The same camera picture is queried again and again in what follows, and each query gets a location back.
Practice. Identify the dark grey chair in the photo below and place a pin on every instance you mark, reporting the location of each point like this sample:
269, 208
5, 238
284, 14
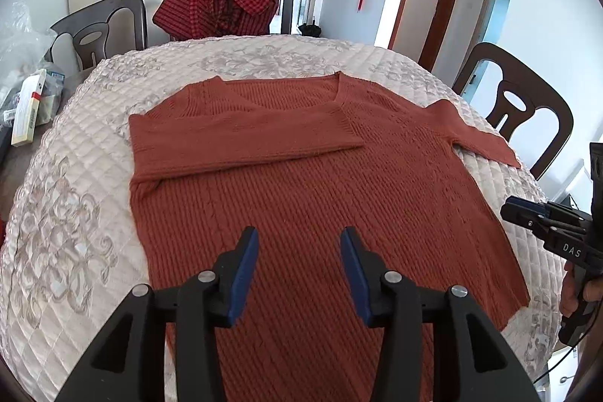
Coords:
129, 25

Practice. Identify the dark chair under plaid garment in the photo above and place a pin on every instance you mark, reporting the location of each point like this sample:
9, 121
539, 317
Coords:
285, 6

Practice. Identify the person's right hand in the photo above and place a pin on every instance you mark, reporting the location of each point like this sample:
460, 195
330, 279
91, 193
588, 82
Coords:
571, 291

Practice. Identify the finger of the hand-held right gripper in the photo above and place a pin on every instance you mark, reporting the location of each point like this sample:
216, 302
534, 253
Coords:
530, 204
525, 220

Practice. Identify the clear plastic bag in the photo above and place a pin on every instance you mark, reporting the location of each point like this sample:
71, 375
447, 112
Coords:
19, 34

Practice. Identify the glass door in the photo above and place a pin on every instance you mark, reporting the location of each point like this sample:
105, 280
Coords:
494, 6

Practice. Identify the red plaid garment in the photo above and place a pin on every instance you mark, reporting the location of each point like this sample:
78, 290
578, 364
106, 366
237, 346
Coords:
212, 1

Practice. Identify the beige quilted table cover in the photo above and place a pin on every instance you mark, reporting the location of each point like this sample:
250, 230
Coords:
89, 157

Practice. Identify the white and red box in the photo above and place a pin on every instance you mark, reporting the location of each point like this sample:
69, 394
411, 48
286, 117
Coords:
29, 110

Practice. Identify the brown wooden chair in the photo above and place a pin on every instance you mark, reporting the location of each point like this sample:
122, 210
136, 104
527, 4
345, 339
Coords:
556, 110

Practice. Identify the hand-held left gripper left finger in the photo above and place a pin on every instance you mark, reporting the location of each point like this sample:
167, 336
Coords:
247, 260

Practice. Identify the black bag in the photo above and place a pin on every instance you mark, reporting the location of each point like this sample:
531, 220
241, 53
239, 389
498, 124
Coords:
309, 30

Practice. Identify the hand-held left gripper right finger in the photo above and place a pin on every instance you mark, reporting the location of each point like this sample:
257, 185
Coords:
352, 260

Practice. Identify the rust knitted sweater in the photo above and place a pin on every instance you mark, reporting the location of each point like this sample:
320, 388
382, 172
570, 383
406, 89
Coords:
301, 190

